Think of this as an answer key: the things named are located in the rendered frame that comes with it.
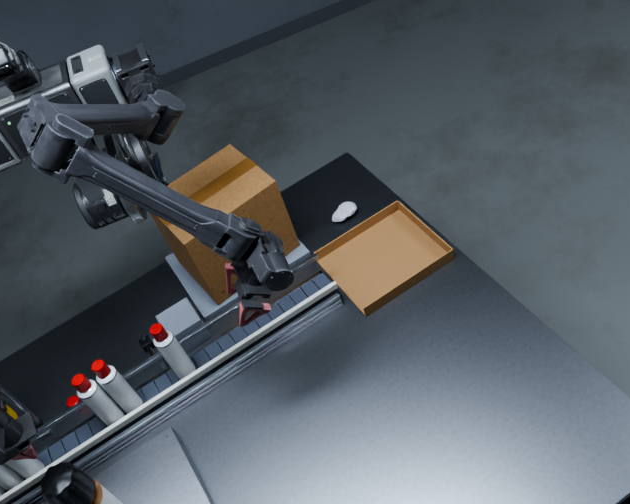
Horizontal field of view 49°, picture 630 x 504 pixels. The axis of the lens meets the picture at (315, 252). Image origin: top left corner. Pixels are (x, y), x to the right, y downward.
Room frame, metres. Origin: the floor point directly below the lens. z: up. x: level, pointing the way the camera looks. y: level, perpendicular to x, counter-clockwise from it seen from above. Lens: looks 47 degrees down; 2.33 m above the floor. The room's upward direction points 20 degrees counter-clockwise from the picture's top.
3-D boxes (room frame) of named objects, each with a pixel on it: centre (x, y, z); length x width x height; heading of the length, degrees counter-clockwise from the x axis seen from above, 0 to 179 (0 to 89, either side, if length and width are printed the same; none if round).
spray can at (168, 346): (1.09, 0.42, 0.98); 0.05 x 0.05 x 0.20
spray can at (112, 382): (1.04, 0.57, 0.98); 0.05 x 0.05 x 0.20
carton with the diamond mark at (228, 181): (1.46, 0.22, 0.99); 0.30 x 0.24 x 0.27; 113
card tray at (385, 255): (1.27, -0.18, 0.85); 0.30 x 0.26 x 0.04; 107
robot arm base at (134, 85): (1.48, 0.26, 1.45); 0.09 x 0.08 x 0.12; 95
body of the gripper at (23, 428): (0.87, 0.73, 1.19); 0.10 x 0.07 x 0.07; 106
